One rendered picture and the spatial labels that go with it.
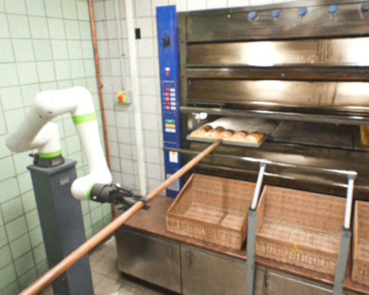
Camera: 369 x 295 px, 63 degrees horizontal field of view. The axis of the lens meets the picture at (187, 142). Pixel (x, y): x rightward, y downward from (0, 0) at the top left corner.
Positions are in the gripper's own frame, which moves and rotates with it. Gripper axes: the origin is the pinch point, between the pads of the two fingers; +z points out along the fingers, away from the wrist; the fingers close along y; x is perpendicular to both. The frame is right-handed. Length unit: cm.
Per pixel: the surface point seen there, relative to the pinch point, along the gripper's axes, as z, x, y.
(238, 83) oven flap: 8, -117, -40
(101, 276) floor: -91, -59, 120
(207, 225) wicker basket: 4, -65, 48
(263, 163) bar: 37, -76, 3
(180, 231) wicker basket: -16, -65, 59
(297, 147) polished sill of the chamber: 52, -114, 3
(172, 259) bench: -21, -61, 81
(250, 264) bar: 37, -54, 60
